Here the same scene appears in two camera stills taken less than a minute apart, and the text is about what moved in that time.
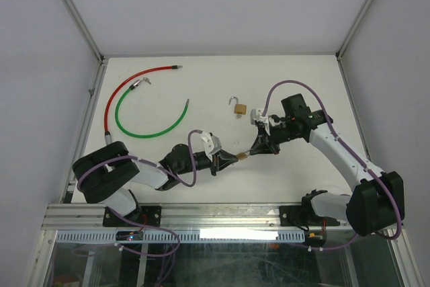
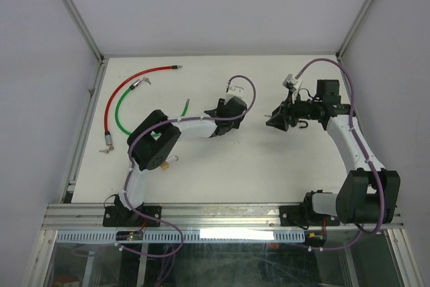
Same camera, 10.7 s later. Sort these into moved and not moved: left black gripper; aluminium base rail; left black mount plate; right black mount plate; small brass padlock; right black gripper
Moved: small brass padlock; left black gripper; right black gripper
Not moved: aluminium base rail; right black mount plate; left black mount plate
